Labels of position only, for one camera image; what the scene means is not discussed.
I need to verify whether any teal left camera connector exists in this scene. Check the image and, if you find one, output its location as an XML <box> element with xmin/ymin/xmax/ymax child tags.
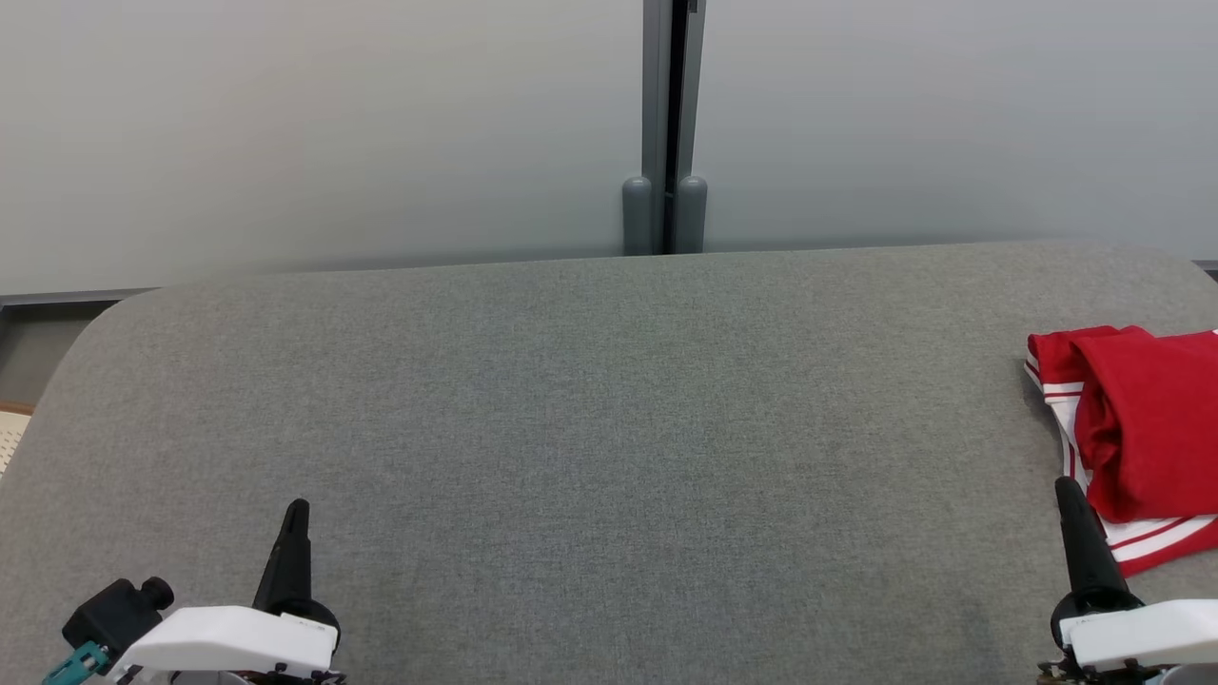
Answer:
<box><xmin>41</xmin><ymin>639</ymin><xmax>111</xmax><ymax>685</ymax></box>

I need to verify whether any grey partition post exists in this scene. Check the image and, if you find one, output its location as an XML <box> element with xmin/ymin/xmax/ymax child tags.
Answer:
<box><xmin>642</xmin><ymin>0</ymin><xmax>707</xmax><ymax>256</ymax></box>

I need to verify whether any beige perforated board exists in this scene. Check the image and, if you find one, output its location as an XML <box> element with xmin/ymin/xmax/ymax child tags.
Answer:
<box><xmin>0</xmin><ymin>401</ymin><xmax>35</xmax><ymax>477</ymax></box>

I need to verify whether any grey rounded post bumper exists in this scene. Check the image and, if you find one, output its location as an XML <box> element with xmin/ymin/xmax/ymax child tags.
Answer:
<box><xmin>622</xmin><ymin>176</ymin><xmax>655</xmax><ymax>256</ymax></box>
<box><xmin>674</xmin><ymin>175</ymin><xmax>708</xmax><ymax>254</ymax></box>

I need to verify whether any red shirt white striped trim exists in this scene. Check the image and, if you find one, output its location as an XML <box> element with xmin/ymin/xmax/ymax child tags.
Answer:
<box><xmin>1025</xmin><ymin>325</ymin><xmax>1218</xmax><ymax>578</ymax></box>

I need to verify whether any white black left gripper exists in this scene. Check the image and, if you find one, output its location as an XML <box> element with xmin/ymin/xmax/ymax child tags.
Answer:
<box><xmin>108</xmin><ymin>499</ymin><xmax>345</xmax><ymax>685</ymax></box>

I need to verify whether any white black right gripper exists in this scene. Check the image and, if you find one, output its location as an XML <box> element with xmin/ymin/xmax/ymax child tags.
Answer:
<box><xmin>1047</xmin><ymin>476</ymin><xmax>1218</xmax><ymax>678</ymax></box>

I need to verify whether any grey wall base rail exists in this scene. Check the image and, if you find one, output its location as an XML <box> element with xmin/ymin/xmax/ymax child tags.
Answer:
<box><xmin>0</xmin><ymin>259</ymin><xmax>1218</xmax><ymax>308</ymax></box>

